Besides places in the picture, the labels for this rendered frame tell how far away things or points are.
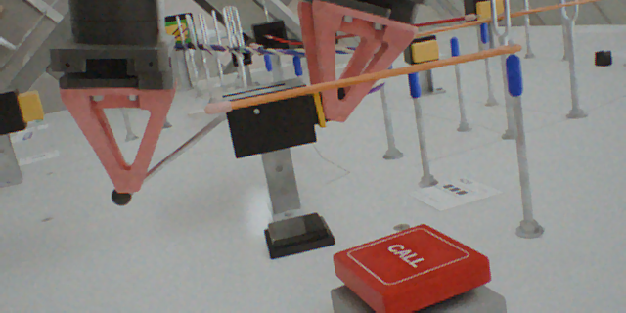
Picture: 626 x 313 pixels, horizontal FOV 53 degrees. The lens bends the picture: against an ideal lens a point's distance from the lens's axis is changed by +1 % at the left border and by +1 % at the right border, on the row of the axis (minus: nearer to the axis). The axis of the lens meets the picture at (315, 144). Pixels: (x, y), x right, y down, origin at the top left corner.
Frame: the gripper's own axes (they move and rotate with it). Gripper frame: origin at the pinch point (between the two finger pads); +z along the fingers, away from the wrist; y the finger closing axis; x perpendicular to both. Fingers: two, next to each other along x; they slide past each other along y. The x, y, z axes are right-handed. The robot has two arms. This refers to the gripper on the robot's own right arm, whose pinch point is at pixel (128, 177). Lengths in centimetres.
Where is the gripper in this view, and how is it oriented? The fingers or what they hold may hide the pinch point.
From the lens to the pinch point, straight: 44.2
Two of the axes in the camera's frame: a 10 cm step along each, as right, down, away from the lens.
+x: -9.8, 0.3, -1.7
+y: -1.7, -2.4, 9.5
